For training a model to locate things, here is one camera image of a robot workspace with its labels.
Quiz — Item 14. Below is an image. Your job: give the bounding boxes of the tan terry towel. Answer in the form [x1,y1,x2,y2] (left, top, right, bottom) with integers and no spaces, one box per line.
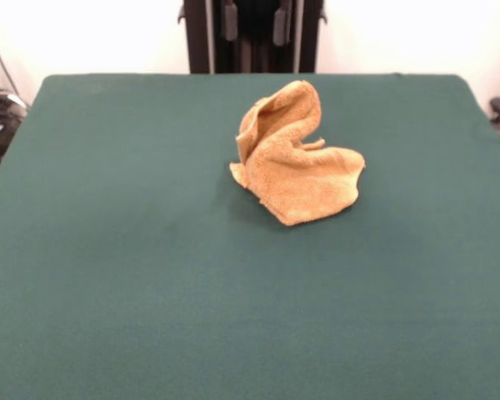
[228,79,367,228]

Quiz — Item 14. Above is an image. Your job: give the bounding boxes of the dark green table cloth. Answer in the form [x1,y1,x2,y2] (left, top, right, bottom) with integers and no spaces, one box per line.
[0,73,500,400]

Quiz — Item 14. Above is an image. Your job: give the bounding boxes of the black equipment pile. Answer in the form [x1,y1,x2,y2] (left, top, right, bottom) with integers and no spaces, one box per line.
[0,89,28,173]

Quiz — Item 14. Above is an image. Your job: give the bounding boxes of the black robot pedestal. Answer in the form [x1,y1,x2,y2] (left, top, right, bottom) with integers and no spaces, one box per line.
[177,0,328,75]

